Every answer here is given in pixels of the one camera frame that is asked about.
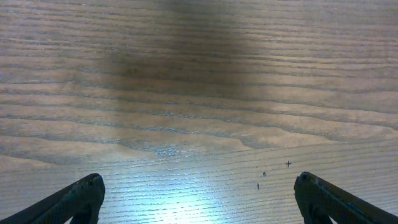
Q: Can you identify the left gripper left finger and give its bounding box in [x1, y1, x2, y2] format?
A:
[1, 173, 105, 224]

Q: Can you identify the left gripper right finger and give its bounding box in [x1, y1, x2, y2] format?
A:
[294, 172, 397, 224]

